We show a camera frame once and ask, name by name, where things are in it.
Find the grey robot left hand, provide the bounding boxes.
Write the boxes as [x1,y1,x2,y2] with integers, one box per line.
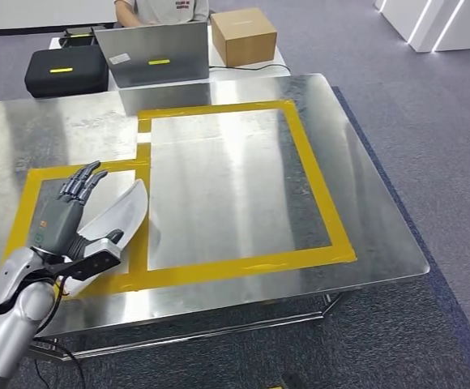
[27,160,125,263]

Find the white curved plastic part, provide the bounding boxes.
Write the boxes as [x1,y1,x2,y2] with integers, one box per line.
[63,178,150,298]

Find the steel workbench table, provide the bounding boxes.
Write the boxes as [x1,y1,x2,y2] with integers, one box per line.
[0,73,430,361]

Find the large black carry case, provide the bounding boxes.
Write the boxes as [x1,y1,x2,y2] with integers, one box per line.
[24,45,110,100]

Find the small black carry case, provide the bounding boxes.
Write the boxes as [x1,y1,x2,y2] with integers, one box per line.
[58,25,98,49]

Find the silver laptop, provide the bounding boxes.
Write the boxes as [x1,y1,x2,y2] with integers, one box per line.
[94,21,211,88]

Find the person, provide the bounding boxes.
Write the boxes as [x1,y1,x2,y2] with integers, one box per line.
[113,0,211,28]

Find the brown cardboard box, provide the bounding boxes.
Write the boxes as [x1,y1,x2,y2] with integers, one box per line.
[211,7,279,68]

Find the white lit display plinth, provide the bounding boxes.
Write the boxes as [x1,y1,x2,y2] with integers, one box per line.
[375,0,470,53]

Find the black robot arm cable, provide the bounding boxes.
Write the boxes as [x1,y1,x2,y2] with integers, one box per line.
[0,268,86,389]

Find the black desk cable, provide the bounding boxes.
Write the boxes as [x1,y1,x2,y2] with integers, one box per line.
[208,63,292,76]

